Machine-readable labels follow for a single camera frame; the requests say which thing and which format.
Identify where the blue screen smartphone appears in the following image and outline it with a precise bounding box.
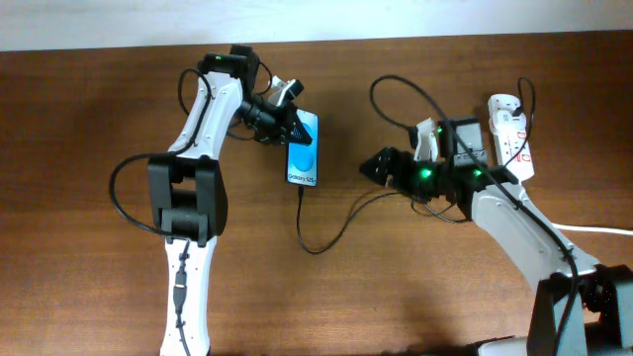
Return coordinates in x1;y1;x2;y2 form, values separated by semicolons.
286;110;319;187

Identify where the white power strip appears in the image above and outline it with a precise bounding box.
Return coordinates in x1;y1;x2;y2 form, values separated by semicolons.
488;94;534;182

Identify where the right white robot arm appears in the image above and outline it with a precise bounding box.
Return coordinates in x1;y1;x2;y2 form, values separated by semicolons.
359;117;632;355

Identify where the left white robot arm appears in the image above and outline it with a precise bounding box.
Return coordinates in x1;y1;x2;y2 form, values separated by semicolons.
147;44;317;355

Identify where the white charger plug adapter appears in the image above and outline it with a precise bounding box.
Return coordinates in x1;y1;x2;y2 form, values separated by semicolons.
493;110;526;130

